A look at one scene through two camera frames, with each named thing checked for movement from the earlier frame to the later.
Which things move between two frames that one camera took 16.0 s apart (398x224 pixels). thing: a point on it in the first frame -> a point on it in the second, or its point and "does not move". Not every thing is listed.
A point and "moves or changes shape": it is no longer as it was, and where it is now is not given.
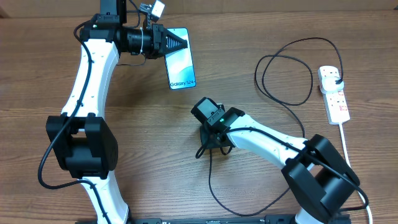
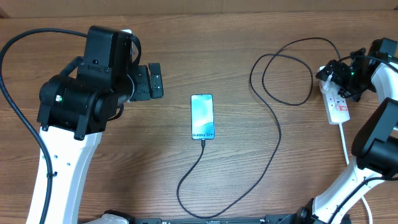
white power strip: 336,108 does not move
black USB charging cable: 231,211 -> 262,173
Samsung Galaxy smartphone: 179,64 moves or changes shape
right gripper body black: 209,142 -> 351,80
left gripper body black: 156,49 -> 142,90
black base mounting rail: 217,219 does not move
